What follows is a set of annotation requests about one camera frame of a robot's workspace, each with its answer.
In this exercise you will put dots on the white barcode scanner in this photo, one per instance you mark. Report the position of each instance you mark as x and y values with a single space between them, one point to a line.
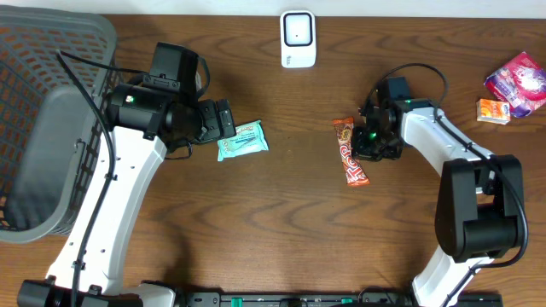
298 39

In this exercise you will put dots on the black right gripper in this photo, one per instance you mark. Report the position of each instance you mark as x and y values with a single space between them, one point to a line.
371 145

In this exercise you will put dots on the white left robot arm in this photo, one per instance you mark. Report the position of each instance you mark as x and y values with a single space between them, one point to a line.
146 124

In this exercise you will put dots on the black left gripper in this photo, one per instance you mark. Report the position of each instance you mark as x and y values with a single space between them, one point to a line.
224 119

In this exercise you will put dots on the mint green wipes pack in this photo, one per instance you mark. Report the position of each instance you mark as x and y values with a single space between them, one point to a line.
249 139

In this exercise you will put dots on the red orange chocolate bar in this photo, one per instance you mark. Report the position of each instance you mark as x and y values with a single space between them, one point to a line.
355 175

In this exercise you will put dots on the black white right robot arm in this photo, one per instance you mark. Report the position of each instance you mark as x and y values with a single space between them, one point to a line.
480 220

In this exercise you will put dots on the orange white tissue pack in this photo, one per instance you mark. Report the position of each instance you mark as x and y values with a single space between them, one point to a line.
490 111

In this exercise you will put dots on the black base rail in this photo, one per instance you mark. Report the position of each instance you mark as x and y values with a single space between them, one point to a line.
294 300

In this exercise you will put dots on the dark grey plastic basket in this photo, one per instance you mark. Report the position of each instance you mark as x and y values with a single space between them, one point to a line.
49 136

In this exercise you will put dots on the red purple pad pack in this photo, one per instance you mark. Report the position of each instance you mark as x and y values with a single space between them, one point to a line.
521 83

